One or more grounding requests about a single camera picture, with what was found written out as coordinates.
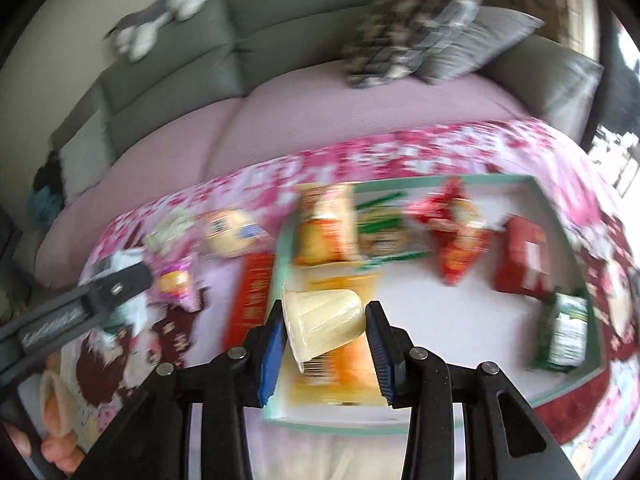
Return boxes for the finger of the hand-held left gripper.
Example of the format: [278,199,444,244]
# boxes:
[79,261,153,318]

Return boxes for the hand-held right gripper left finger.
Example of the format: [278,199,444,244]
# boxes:
[82,300,288,480]

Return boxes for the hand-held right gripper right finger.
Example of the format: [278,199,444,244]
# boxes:
[364,301,576,480]

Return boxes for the yellow cake packet with barcode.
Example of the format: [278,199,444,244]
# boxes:
[290,272,388,408]

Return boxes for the purple snack packet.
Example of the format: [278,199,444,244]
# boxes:
[150,255,206,313]

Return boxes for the plastic jelly cup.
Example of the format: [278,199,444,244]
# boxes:
[281,282,363,373]

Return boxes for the red snack packet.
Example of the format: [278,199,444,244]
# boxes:
[222,250,277,353]

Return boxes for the teal cardboard tray box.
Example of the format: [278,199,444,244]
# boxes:
[262,174,603,433]

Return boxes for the white snack packet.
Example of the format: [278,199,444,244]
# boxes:
[144,207,193,256]

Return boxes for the green trimmed cracker packet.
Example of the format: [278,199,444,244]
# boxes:
[355,191,433,267]

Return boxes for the clear packet of pale buns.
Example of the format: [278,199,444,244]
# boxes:
[202,207,268,260]

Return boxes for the red clear cookie packet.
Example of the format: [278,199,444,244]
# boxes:
[405,177,501,287]

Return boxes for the cream packet of yellow cakes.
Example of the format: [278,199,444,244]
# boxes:
[295,182,361,267]

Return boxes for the red packet with white stripe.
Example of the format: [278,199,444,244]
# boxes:
[492,215,551,301]

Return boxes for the green white biscuit packet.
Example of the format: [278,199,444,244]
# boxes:
[532,287,591,373]

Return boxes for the printed cartoon blanket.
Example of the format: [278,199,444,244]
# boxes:
[15,117,636,480]

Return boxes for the teal cloth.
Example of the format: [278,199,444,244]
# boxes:
[27,190,66,231]

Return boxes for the dark clothes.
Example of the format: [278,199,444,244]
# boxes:
[32,162,63,196]

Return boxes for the pale green pillow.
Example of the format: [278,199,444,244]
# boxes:
[59,115,113,206]

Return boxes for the pink sofa seat cover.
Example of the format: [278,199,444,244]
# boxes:
[35,55,546,288]

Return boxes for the grey sofa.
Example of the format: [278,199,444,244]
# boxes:
[15,0,606,281]

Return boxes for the grey white plush toy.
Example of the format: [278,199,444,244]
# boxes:
[104,0,207,63]

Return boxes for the grey pillow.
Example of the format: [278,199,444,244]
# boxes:
[415,7,546,86]

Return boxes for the black white patterned pillow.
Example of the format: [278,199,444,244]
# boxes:
[342,0,488,90]

